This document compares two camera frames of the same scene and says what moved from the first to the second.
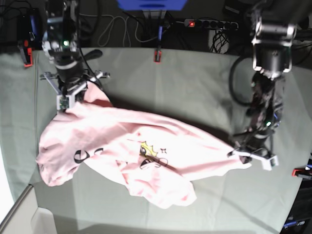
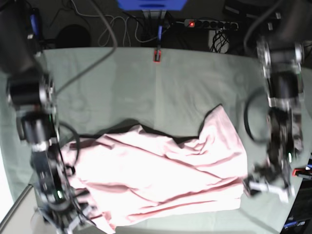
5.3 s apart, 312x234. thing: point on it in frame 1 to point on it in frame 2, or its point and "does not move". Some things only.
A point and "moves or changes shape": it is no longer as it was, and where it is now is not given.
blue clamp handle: (160, 30) does not move
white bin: (26, 217) does not move
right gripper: (251, 146) to (271, 177)
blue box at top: (152, 5) does not move
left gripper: (67, 91) to (68, 211)
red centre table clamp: (157, 56) does not move
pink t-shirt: (155, 157) moves or changes shape
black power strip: (195, 23) does not move
